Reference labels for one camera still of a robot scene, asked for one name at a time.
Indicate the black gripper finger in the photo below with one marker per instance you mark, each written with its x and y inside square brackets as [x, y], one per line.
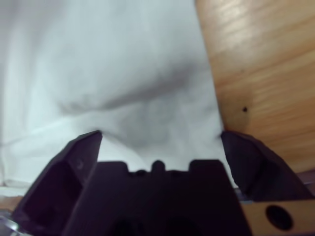
[261, 169]
[59, 187]

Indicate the white Unitree T-shirt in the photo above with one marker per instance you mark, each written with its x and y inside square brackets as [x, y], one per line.
[98, 59]

